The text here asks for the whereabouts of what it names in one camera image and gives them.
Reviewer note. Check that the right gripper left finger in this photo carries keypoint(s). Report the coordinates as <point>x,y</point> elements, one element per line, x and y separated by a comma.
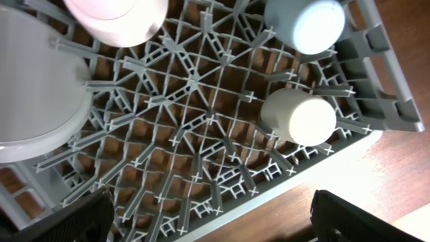
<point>88,219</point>

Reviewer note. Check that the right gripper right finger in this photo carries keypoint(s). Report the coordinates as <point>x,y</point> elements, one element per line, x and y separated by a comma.
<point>335,219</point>

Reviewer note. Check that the small white cup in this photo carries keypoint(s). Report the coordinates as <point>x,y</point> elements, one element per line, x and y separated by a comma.
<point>299,117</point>

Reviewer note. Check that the grey plate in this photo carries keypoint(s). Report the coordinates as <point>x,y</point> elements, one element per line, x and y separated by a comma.
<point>44,98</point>

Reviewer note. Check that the blue cup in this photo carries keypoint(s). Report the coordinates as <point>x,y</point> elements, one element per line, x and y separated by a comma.
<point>308,26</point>

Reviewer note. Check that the pink bowl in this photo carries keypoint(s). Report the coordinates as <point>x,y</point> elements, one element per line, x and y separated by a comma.
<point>120,23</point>

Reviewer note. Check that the grey dishwasher rack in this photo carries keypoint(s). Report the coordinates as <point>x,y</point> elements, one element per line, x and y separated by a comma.
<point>172,127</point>

